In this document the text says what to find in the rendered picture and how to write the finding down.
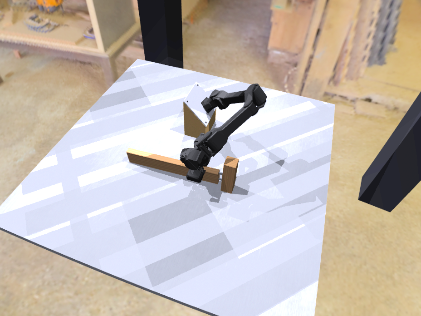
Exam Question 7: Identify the brown wooden post with slot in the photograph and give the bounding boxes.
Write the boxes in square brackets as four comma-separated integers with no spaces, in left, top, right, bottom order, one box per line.
[221,156,239,194]

